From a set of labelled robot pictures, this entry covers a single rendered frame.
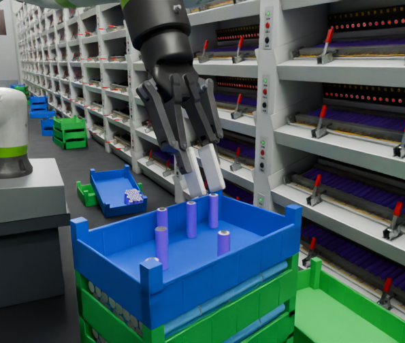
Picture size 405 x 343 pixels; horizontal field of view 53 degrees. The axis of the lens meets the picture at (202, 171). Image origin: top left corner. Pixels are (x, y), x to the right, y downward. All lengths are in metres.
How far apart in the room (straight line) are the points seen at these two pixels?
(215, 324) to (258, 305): 0.09
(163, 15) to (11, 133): 0.77
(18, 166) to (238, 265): 0.87
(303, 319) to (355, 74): 0.59
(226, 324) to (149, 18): 0.44
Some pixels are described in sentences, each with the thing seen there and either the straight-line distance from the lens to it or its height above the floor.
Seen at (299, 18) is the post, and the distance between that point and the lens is 1.35.
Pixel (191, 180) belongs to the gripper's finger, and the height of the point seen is 0.54.
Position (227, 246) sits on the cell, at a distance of 0.59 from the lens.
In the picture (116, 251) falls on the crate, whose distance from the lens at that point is 0.69.
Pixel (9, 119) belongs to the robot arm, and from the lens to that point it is 1.26.
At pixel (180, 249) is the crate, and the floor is 0.40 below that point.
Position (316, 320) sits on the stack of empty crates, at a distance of 0.97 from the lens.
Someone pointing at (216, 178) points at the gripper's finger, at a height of 0.54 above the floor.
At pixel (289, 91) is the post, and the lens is 1.34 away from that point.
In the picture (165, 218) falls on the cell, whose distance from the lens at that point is 0.68.
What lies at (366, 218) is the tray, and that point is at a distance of 1.15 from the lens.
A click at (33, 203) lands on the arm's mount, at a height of 0.32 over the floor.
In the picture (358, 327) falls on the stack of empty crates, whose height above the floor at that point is 0.16.
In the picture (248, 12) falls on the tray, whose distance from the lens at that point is 1.46.
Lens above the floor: 0.70
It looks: 15 degrees down
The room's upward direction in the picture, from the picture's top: straight up
